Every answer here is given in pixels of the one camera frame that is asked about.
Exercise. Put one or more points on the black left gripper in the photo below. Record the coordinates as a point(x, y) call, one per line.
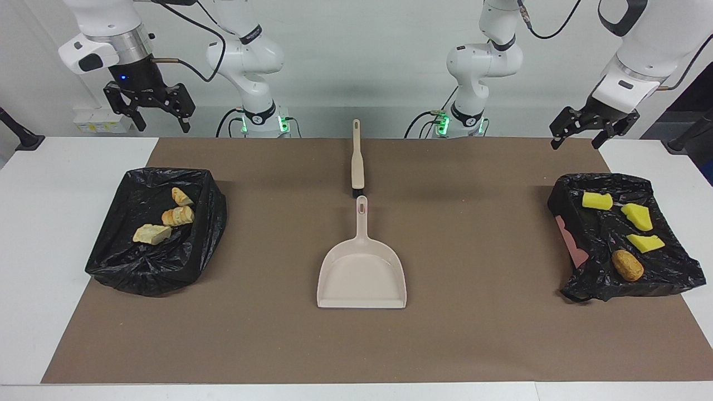
point(599, 114)

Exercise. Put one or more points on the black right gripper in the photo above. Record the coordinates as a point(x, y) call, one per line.
point(142, 83)

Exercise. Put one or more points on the striped croissant roll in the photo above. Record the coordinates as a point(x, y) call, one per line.
point(181, 197)
point(178, 216)

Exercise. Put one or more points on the pale bread chunk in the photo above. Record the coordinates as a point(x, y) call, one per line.
point(151, 234)

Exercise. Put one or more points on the brown peanut-shaped bread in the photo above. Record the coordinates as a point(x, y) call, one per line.
point(628, 265)

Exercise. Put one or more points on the beige hand brush black bristles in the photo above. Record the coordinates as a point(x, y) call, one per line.
point(357, 167)

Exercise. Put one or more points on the beige plastic dustpan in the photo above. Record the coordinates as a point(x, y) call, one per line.
point(362, 273)

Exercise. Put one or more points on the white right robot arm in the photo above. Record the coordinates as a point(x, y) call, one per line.
point(245, 55)

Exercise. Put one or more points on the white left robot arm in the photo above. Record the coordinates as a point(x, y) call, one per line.
point(484, 61)

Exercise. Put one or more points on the pink plastic bin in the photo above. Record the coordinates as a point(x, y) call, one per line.
point(574, 250)

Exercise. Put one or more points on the black plastic trash bag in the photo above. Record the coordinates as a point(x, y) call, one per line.
point(601, 278)
point(156, 267)

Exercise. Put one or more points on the black stand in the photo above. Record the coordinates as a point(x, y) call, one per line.
point(688, 139)
point(19, 136)

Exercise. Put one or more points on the dark partition panel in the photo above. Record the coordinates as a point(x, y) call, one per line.
point(690, 106)

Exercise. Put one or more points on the large brown table mat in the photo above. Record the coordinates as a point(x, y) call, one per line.
point(356, 345)

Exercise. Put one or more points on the white wall socket box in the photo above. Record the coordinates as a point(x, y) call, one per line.
point(97, 125)

